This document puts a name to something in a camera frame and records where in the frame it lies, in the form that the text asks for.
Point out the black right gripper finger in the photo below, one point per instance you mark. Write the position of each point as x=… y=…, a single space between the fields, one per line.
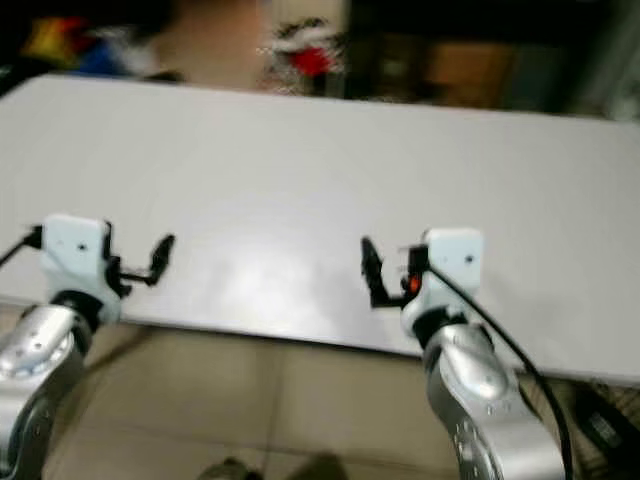
x=372 y=262

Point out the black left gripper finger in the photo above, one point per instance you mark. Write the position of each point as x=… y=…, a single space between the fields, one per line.
x=163 y=252

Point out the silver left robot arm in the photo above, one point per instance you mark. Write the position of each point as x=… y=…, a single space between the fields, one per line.
x=28 y=400

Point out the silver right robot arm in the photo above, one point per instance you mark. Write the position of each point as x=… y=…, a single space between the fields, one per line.
x=480 y=395

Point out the blue blurred item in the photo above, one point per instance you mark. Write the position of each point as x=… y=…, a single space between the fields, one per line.
x=112 y=58

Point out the brown cardboard box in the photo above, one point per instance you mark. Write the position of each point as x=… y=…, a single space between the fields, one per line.
x=468 y=72

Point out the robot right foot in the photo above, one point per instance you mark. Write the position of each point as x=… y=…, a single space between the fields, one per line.
x=320 y=467

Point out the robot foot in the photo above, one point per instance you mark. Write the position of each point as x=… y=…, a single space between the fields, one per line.
x=226 y=469
x=320 y=467

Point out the red and white item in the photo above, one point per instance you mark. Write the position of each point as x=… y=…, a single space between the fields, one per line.
x=308 y=60

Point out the beige chair back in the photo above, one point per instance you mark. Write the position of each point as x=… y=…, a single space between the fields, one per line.
x=215 y=42

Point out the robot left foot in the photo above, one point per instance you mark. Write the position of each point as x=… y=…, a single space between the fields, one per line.
x=226 y=469

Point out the yellow blurred item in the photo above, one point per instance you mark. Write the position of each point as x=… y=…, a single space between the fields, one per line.
x=52 y=42

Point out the black plastic device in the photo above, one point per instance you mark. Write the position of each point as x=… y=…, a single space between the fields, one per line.
x=606 y=425

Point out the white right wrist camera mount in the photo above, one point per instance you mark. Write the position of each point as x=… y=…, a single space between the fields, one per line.
x=455 y=260

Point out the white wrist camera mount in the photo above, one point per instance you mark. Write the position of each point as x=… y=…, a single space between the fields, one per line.
x=455 y=260
x=75 y=250

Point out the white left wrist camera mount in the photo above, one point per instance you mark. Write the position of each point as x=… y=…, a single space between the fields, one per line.
x=75 y=250

